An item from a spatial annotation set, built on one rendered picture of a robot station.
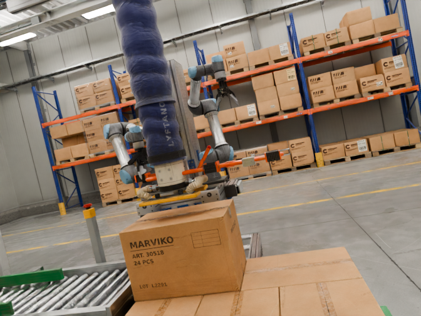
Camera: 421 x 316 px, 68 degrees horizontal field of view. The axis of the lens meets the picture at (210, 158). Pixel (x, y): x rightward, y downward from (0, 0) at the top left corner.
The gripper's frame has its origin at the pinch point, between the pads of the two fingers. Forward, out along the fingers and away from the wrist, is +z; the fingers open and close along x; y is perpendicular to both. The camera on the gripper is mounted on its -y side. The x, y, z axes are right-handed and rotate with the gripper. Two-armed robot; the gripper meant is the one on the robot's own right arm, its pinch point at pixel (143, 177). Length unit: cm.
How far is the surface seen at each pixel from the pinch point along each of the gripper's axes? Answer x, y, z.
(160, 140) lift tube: -37, 32, -21
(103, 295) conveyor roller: -33, -28, 64
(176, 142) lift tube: -31, 39, -18
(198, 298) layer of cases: -49, 38, 64
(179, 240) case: -46, 33, 33
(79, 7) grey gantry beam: 138, -94, -197
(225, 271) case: -46, 54, 53
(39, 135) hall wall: 805, -744, -173
